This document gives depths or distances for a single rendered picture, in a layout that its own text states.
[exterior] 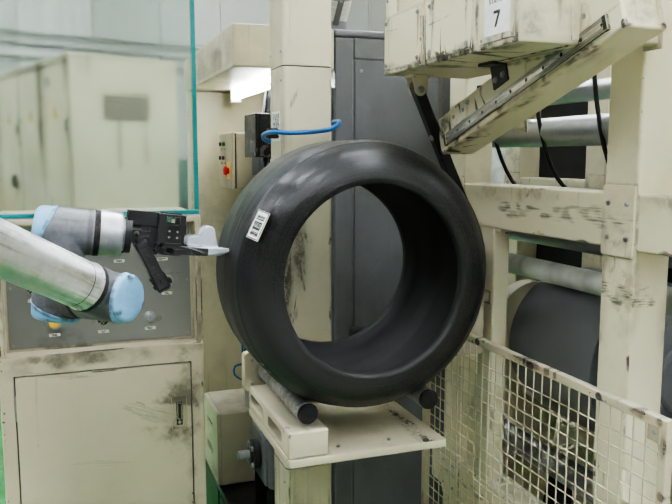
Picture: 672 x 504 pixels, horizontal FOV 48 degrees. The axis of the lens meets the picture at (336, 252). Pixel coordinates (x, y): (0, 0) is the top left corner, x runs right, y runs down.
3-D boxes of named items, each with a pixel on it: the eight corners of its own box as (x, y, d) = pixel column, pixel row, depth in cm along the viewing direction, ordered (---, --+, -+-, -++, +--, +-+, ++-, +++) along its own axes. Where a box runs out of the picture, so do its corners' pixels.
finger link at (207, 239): (234, 229, 152) (188, 224, 148) (231, 257, 152) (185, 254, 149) (231, 227, 155) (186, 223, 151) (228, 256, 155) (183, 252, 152)
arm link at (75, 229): (29, 255, 146) (33, 204, 146) (96, 260, 150) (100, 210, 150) (27, 254, 137) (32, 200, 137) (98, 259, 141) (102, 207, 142)
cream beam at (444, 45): (381, 76, 190) (381, 17, 188) (468, 80, 198) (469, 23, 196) (515, 42, 133) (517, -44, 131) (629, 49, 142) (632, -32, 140)
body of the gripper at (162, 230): (190, 216, 148) (127, 210, 143) (186, 259, 148) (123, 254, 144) (184, 213, 155) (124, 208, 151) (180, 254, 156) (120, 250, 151)
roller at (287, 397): (264, 357, 187) (278, 367, 189) (254, 372, 187) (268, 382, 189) (306, 400, 155) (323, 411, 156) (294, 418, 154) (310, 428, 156)
